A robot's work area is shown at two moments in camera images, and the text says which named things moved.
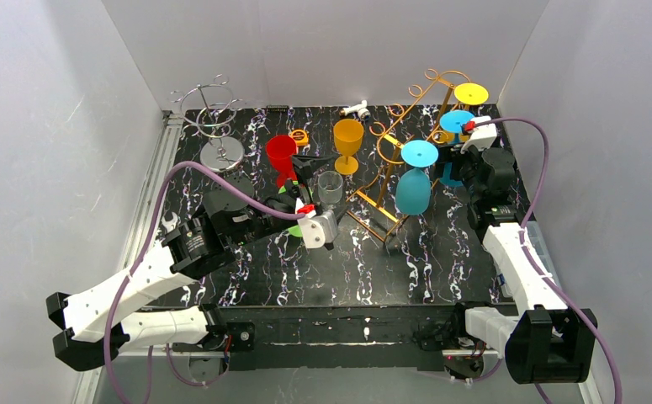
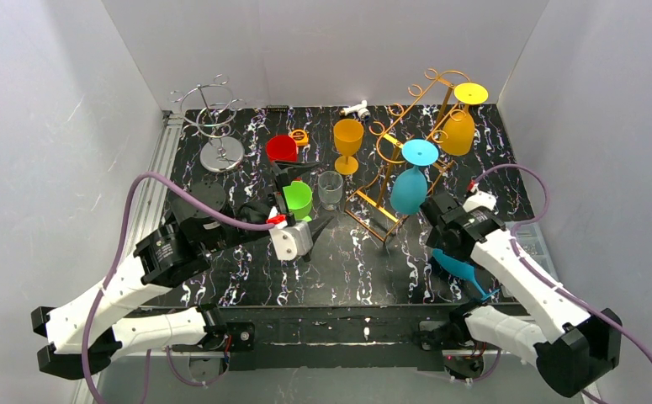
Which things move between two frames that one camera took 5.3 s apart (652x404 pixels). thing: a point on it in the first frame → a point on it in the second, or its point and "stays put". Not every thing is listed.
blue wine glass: [452, 121] → [461, 269]
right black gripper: [454, 165] → [439, 240]
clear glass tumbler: [330, 186] stays put
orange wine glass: [347, 134] stays put
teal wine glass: [413, 186] stays put
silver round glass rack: [209, 111] stays put
